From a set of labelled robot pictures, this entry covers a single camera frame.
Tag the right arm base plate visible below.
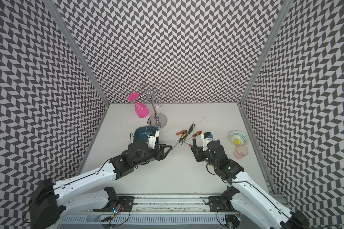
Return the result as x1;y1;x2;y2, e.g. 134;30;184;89
208;196;233;212

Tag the black yellow long screwdriver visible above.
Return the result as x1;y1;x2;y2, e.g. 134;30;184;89
183;123;195;143

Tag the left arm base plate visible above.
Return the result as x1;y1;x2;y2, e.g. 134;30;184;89
93;196;135;213

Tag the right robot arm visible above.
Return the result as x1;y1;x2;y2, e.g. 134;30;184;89
191;139;309;229

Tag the chrome glass holder stand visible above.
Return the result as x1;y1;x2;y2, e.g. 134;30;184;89
140;85;169;130

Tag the orange black short screwdriver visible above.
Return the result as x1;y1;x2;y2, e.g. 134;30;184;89
193;131;202;138

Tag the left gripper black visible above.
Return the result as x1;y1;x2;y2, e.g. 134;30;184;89
133;143;173;168

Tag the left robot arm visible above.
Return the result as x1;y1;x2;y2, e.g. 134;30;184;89
28;140;173;229

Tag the black yellow phillips screwdriver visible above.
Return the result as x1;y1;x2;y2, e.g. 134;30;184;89
172;132;188;149

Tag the pink transparent cup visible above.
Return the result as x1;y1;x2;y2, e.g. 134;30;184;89
234;145;248;159

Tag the aluminium front rail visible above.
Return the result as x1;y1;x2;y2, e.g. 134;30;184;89
50;194;279;215

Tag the teal plastic storage box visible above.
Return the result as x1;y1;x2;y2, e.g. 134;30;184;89
133;126;158;143

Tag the patterned ceramic bowl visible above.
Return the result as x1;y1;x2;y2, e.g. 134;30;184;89
229;130;248;146

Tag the small orange handle screwdriver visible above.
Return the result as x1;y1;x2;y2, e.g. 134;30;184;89
174;130;187;136

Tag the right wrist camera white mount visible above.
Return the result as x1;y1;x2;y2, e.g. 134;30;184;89
200;132;213;151

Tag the pink plastic wine glass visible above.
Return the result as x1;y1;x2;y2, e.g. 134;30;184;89
127;92;149;118

